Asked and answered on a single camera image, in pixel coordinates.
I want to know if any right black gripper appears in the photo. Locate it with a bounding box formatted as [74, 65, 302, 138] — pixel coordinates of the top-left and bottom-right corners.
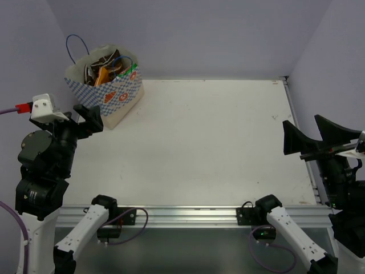
[285, 113, 365, 209]

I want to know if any blue checkered paper bag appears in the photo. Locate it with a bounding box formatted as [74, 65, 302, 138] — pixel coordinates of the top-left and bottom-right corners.
[64, 44, 144, 130]

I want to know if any orange chips bag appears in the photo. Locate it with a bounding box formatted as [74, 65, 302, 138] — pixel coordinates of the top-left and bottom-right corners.
[94, 66, 110, 87]

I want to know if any brown sea salt chips bag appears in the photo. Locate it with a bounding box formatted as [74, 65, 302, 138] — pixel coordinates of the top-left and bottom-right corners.
[90, 50, 123, 78]

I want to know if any green Chuba snack bag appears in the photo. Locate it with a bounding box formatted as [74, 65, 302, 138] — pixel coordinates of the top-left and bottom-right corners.
[116, 64, 138, 78]

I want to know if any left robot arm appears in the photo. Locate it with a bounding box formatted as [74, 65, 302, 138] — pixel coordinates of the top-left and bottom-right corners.
[8, 103, 119, 273]

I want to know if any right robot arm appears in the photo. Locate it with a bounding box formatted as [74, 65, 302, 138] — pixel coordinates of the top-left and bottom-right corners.
[253, 115, 364, 273]

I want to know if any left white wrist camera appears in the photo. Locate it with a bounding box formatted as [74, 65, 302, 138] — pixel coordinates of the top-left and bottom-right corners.
[30, 94, 69, 124]

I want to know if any aluminium right side rail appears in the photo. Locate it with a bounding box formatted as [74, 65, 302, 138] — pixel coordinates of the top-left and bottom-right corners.
[279, 76, 322, 204]

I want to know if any aluminium rail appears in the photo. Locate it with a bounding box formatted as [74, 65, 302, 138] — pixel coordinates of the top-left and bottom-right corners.
[279, 76, 322, 204]
[56, 205, 332, 228]

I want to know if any aluminium front rail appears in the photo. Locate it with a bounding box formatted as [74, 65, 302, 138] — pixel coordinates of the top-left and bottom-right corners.
[56, 205, 332, 228]

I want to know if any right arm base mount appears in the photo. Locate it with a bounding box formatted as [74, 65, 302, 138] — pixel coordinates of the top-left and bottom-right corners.
[236, 201, 277, 244]

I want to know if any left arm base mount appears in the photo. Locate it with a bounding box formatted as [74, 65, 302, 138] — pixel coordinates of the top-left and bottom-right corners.
[96, 207, 137, 244]

